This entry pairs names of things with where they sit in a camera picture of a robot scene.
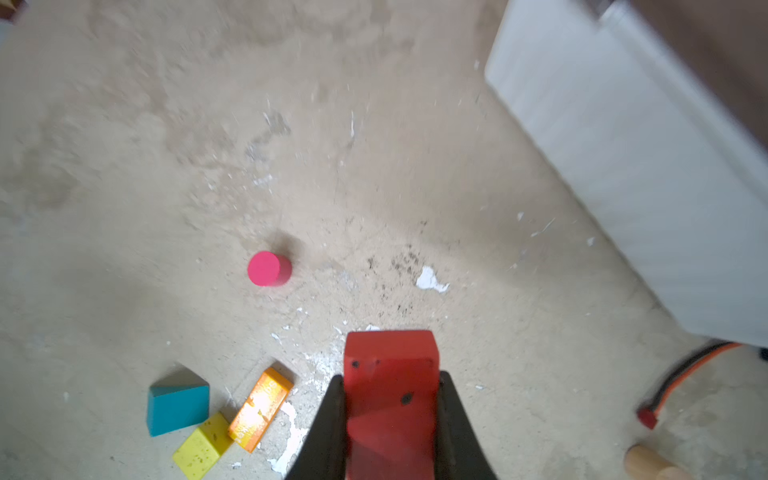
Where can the orange supermarket block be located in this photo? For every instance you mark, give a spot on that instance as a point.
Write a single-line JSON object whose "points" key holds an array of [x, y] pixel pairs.
{"points": [[259, 409]]}

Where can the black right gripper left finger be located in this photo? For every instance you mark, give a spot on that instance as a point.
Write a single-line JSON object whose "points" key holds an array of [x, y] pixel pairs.
{"points": [[324, 452]]}

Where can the lime green cube block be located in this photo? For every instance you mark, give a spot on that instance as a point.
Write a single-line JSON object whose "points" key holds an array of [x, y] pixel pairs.
{"points": [[204, 447]]}

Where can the pink cylinder block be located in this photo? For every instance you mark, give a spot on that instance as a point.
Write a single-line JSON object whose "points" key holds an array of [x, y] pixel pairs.
{"points": [[268, 269]]}

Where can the white toolbox brown lid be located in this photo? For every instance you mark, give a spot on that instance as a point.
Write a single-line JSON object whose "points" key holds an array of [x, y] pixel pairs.
{"points": [[669, 176]]}

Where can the red rectangular block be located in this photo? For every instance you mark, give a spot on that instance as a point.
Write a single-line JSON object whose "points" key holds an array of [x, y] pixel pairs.
{"points": [[391, 380]]}

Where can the natural wood cylinder block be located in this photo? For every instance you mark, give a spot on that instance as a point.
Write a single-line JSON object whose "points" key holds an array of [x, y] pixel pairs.
{"points": [[643, 463]]}

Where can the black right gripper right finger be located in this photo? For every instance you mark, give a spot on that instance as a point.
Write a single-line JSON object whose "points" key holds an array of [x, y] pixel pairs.
{"points": [[458, 454]]}

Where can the teal roof block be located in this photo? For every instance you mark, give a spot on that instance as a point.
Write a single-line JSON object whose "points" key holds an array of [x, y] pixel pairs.
{"points": [[180, 399]]}

